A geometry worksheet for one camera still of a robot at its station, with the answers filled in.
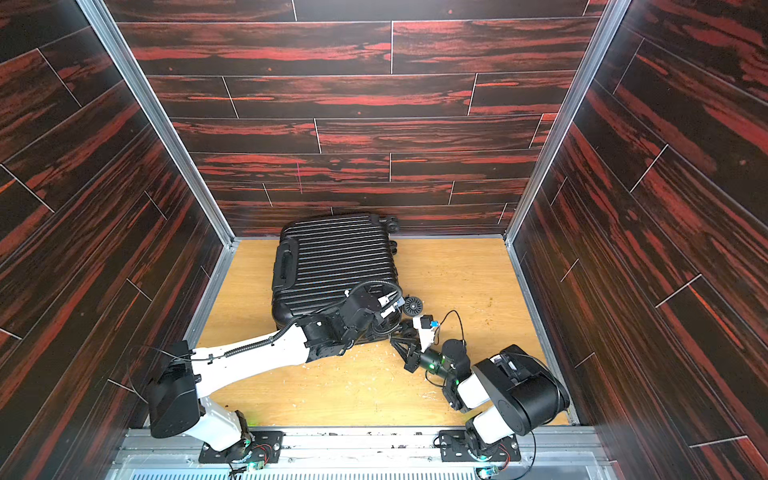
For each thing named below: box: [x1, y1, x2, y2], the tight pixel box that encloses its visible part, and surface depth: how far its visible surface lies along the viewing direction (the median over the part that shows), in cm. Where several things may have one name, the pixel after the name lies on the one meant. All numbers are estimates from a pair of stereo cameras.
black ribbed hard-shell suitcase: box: [271, 214, 399, 322], surface depth 88 cm
